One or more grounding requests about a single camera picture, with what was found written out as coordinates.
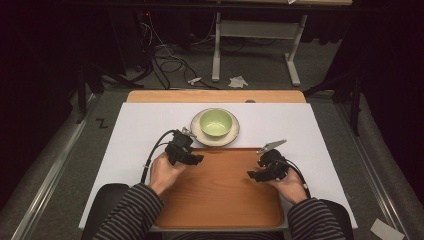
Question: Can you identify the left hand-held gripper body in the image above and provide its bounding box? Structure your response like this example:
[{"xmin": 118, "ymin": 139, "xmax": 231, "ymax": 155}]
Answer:
[{"xmin": 164, "ymin": 126, "xmax": 198, "ymax": 166}]

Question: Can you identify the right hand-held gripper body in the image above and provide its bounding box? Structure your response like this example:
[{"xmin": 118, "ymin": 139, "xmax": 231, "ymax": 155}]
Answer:
[{"xmin": 255, "ymin": 138, "xmax": 290, "ymax": 183}]

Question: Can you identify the beige plate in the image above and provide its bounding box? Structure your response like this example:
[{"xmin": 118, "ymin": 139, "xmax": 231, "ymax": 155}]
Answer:
[{"xmin": 189, "ymin": 107, "xmax": 241, "ymax": 148}]

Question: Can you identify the wooden tray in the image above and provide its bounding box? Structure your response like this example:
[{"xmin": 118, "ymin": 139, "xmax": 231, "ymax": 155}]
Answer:
[{"xmin": 153, "ymin": 146, "xmax": 285, "ymax": 230}]

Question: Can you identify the green bowl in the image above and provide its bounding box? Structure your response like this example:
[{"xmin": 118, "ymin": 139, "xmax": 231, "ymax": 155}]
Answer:
[{"xmin": 199, "ymin": 108, "xmax": 234, "ymax": 138}]

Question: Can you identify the person's left hand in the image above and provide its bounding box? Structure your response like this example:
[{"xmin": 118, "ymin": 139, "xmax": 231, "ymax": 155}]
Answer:
[{"xmin": 148, "ymin": 152, "xmax": 188, "ymax": 197}]

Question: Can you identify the white table cover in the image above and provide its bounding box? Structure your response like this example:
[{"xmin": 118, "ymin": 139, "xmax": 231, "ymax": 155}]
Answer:
[{"xmin": 78, "ymin": 101, "xmax": 358, "ymax": 231}]

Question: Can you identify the crumpled white paper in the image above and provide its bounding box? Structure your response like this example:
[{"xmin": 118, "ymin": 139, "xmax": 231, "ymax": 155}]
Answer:
[{"xmin": 227, "ymin": 75, "xmax": 250, "ymax": 90}]

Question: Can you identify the black tripod stand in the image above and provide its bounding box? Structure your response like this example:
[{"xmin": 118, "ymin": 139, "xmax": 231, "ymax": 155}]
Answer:
[
  {"xmin": 75, "ymin": 62, "xmax": 145, "ymax": 125},
  {"xmin": 302, "ymin": 71, "xmax": 365, "ymax": 137}
]

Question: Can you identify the flat white paper sheet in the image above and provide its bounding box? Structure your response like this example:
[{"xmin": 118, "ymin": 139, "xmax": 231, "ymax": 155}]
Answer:
[{"xmin": 369, "ymin": 217, "xmax": 406, "ymax": 240}]

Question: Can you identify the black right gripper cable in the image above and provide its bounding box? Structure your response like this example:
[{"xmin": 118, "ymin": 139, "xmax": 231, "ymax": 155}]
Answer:
[{"xmin": 281, "ymin": 158, "xmax": 312, "ymax": 199}]

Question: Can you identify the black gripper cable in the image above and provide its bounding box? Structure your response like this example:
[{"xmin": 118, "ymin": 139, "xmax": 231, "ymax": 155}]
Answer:
[
  {"xmin": 281, "ymin": 158, "xmax": 312, "ymax": 199},
  {"xmin": 140, "ymin": 129, "xmax": 177, "ymax": 185}
]

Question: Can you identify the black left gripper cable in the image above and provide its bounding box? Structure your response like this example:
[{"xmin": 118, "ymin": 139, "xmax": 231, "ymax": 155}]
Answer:
[{"xmin": 140, "ymin": 129, "xmax": 177, "ymax": 185}]

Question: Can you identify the tangle of floor cables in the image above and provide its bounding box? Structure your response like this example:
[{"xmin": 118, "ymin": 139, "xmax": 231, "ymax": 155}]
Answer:
[{"xmin": 134, "ymin": 11, "xmax": 221, "ymax": 91}]

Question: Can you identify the white metal desk frame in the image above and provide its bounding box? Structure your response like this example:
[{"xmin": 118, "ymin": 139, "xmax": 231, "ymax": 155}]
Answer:
[{"xmin": 211, "ymin": 12, "xmax": 309, "ymax": 88}]

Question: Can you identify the metal floor rail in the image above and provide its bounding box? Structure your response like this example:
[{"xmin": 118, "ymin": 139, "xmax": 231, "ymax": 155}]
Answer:
[
  {"xmin": 9, "ymin": 93, "xmax": 101, "ymax": 240},
  {"xmin": 334, "ymin": 99, "xmax": 413, "ymax": 240}
]

